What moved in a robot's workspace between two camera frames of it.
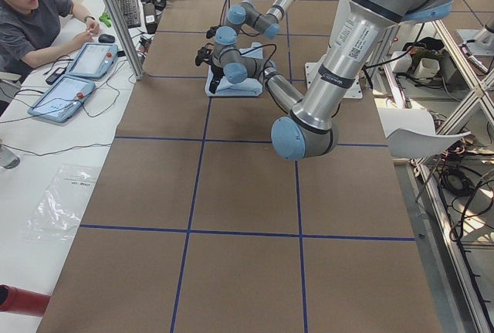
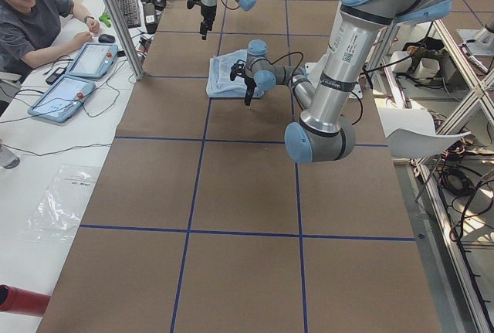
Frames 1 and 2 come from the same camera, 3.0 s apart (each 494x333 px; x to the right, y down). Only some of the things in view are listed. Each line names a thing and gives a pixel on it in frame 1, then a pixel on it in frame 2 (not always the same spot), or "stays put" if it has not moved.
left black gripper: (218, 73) -> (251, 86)
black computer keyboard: (130, 9) stays put
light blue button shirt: (251, 86) stays put
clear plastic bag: (57, 215) stays put
